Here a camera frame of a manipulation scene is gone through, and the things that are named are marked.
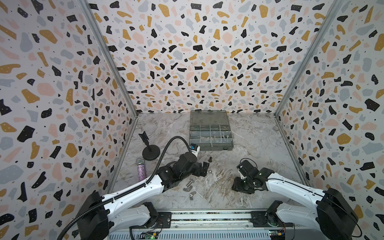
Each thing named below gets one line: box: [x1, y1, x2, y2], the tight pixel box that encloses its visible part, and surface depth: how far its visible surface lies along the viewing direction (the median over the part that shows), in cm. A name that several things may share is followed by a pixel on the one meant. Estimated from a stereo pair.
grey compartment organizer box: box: [189, 110, 234, 151], surface depth 109 cm
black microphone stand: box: [138, 131, 160, 161], surface depth 99 cm
